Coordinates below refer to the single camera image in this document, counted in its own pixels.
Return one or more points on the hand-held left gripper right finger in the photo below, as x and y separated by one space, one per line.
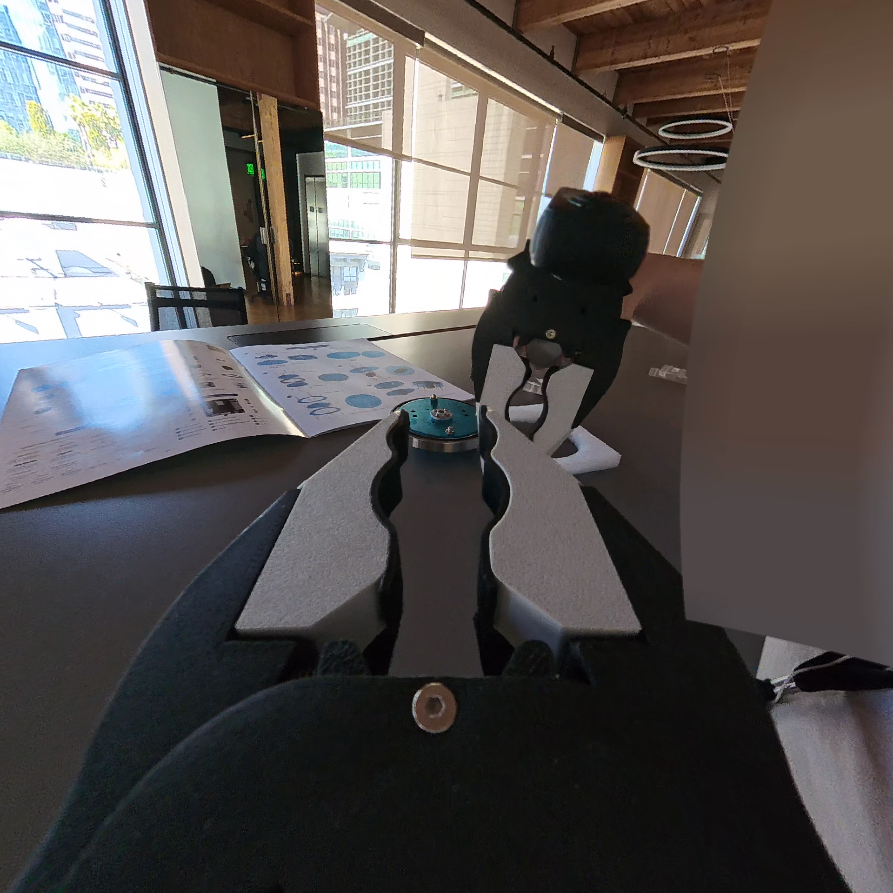
558 558

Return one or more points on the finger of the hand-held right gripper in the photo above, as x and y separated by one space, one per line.
501 380
568 397

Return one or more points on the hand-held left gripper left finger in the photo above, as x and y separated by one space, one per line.
321 558

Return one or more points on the white foam frame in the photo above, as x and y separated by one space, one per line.
593 457

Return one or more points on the blue disc with metal rim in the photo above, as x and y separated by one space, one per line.
425 422

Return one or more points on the dark desk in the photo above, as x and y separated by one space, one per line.
139 558

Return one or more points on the person's right hand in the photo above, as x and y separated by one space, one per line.
663 293

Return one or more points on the small clear plastic bag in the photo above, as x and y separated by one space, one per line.
670 373

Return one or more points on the window with roller shades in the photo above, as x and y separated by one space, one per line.
446 209

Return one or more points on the printed instruction manual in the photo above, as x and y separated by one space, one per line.
139 418

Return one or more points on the large grid window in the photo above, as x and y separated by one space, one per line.
70 244

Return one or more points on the black frame chair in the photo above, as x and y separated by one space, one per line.
195 307

